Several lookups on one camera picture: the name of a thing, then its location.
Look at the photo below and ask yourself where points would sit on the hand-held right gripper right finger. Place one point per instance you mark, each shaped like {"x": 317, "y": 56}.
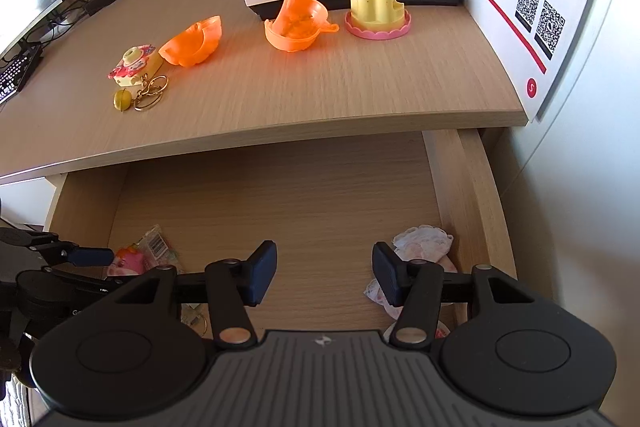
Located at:
{"x": 387, "y": 274}

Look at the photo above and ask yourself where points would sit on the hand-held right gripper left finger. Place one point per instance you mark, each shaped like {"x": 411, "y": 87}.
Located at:
{"x": 262, "y": 272}

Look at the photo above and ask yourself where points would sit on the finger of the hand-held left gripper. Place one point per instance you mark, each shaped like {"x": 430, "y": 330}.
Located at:
{"x": 92, "y": 257}
{"x": 60, "y": 280}

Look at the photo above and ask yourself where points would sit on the pink toy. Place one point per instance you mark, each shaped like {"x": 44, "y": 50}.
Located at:
{"x": 132, "y": 259}

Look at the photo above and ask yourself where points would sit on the pink white lace cloth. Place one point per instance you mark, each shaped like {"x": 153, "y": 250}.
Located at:
{"x": 425, "y": 242}

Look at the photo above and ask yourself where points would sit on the white desk drawer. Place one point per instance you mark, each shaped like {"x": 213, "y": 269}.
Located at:
{"x": 280, "y": 197}

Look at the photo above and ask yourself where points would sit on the orange heart shell half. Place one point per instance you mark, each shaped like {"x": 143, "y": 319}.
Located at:
{"x": 192, "y": 44}
{"x": 295, "y": 27}

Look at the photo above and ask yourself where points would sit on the yellow cake toy brown top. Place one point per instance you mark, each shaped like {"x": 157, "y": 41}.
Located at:
{"x": 375, "y": 4}

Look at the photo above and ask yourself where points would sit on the white desk front panel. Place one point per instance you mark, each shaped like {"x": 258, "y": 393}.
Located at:
{"x": 25, "y": 202}

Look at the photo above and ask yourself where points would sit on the black keyboard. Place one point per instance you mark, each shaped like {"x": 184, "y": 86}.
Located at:
{"x": 15, "y": 74}

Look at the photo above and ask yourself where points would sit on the black power adapter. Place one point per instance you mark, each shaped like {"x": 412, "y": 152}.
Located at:
{"x": 100, "y": 3}

